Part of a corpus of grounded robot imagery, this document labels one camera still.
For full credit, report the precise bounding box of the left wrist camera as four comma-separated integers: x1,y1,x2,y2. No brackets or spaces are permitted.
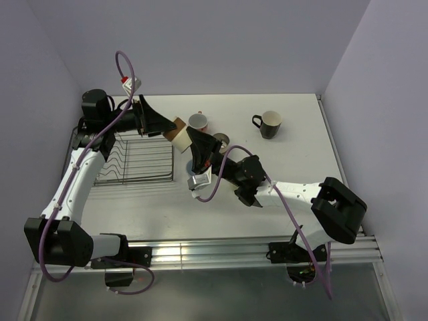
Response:
121,76,142,96

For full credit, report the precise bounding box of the black mug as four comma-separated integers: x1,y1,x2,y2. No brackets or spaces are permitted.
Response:
251,111,282,140

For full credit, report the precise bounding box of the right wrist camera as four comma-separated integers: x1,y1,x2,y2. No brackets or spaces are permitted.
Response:
187,171,212,199

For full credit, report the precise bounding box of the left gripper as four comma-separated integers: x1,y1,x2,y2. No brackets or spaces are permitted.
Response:
104,95,176,138

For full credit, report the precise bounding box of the pink patterned mug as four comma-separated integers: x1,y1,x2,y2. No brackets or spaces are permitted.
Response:
188,111,208,132

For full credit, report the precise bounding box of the purple cable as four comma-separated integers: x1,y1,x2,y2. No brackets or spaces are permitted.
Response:
192,144,334,300
39,50,155,296

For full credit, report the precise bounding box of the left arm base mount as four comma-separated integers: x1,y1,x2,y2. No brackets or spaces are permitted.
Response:
91,235,152,289

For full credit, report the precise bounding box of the light blue mug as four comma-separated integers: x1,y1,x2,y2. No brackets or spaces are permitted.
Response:
186,160,194,176

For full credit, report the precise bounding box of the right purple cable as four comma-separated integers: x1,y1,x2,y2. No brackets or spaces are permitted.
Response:
192,144,334,300

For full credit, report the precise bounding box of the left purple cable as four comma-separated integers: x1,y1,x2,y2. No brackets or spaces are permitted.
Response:
39,50,155,296

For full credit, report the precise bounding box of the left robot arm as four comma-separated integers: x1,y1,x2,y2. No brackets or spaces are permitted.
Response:
24,89,177,267

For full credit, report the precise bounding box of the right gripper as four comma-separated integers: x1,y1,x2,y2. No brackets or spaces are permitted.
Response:
185,126,243,187

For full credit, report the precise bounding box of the aluminium mounting rail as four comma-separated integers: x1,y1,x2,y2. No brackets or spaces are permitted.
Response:
126,233,384,274

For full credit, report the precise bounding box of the wire dish rack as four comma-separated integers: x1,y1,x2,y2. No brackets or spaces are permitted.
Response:
61,126,176,187

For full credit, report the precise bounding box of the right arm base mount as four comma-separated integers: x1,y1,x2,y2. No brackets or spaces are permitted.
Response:
265,231,312,264

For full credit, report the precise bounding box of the cream and brown tumbler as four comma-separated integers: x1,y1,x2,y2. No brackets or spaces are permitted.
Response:
163,117,192,154

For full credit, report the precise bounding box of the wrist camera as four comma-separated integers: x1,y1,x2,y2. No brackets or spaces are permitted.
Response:
187,171,212,199
121,76,142,96

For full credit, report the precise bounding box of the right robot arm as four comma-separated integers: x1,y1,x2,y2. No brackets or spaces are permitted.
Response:
186,128,367,261

